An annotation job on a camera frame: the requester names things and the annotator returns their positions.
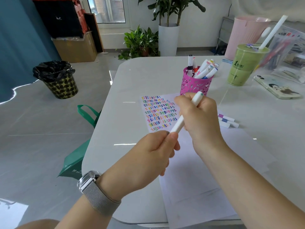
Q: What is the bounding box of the black cable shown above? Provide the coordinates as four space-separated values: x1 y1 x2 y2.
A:
214 3 233 56

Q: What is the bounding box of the dark wooden board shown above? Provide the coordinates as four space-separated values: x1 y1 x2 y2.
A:
84 13 104 53

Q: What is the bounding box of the patterned trash bin black liner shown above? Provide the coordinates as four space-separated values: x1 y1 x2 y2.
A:
33 60 79 100

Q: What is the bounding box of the white drinking straw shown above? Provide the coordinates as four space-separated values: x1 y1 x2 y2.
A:
258 15 288 50

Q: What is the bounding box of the tall green leafy plant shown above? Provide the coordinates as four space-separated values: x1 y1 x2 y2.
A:
138 0 206 28

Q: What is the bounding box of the blank white paper sheet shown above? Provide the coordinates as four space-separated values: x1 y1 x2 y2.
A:
158 110 277 229

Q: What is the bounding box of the white framed window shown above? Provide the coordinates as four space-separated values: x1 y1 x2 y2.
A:
81 0 131 29

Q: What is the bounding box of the person's right forearm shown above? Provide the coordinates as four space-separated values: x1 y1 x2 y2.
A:
197 138 305 229

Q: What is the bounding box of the pink plastic bin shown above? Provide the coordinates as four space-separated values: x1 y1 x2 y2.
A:
224 16 272 61

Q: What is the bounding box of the green drink cup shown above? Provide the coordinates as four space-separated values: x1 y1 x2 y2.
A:
227 44 271 87

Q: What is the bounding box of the green tote bag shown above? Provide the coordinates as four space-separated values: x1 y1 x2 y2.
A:
57 104 102 180

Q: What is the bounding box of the pink perforated pen holder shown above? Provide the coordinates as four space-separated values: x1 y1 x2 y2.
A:
180 67 214 96

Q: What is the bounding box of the person's left forearm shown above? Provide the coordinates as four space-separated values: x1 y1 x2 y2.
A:
54 175 122 229

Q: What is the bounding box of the person's left hand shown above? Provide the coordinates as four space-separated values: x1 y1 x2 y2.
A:
101 131 181 202

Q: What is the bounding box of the black box on red crate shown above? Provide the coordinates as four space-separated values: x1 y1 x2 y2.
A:
32 0 89 39

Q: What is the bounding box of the silver mesh wristwatch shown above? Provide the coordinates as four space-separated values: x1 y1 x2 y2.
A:
77 170 122 216

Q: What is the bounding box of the smartphone with cartoon case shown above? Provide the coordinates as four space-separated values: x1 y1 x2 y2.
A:
253 74 303 100

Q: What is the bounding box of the white marker pen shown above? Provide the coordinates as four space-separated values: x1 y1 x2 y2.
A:
169 91 204 134

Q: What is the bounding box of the bunch of colour markers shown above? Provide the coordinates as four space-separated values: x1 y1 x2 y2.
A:
187 54 219 79

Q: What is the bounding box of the brown cardboard box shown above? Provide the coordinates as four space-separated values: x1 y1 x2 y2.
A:
52 31 98 64

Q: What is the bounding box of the clear plastic stationery bag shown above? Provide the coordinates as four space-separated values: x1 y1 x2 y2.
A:
258 25 305 84

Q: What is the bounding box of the small green potted plant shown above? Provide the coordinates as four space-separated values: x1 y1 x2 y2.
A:
118 25 160 60

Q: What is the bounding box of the tall white plant pot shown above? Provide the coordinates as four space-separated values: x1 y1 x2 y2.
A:
158 23 180 57

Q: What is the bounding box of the person's right hand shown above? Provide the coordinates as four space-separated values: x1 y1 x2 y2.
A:
174 93 225 157

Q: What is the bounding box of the paper with colourful scribbles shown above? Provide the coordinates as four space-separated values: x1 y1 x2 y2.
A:
140 93 182 133

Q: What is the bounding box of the blue-capped white marker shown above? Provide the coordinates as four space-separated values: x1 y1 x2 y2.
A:
219 117 240 128

